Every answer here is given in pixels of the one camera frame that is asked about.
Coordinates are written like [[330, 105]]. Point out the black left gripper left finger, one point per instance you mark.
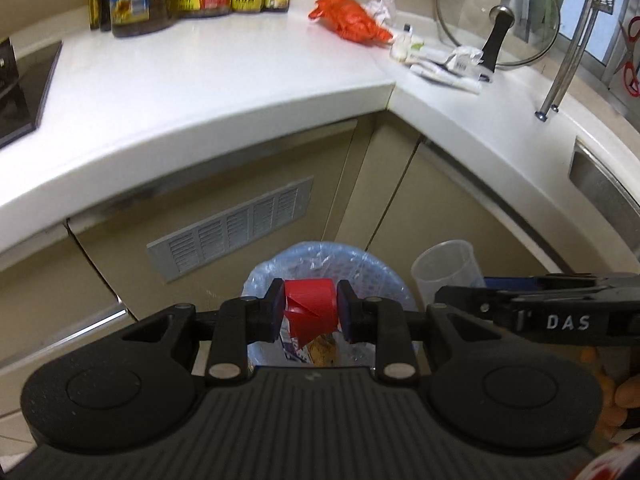
[[240, 322]]

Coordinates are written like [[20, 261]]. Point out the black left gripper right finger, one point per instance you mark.
[[381, 322]]

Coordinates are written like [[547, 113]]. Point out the red white milk carton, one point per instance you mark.
[[310, 320]]

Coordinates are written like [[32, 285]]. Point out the clear plastic cup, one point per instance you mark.
[[450, 263]]

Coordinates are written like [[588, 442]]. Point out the white plastic packaging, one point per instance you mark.
[[461, 69]]

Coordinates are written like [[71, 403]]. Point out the white tissue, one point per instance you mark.
[[383, 12]]

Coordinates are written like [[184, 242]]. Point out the orange plastic bag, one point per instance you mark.
[[349, 21]]

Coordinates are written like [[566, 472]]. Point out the cream plastic tube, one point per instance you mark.
[[404, 42]]

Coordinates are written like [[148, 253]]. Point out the trash bin with liner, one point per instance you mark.
[[368, 275]]

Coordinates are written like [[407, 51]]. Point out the right hand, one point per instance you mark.
[[617, 402]]

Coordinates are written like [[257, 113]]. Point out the beige left cabinet door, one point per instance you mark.
[[114, 235]]

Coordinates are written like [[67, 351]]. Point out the beige cabinet door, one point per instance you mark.
[[114, 235], [407, 200]]

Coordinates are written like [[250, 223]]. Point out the grey cabinet vent grille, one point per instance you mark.
[[208, 240]]

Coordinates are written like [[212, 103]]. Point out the stainless steel sink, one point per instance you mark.
[[606, 193]]

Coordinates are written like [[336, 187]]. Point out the beige right cabinet door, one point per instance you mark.
[[407, 200]]

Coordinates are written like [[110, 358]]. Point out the red scissors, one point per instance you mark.
[[627, 66]]

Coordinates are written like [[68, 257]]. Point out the black gas stove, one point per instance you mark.
[[25, 86]]

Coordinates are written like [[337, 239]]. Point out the steel dish rack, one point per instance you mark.
[[590, 38]]

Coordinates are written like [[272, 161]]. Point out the glass pot lid black handle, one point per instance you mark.
[[514, 32]]

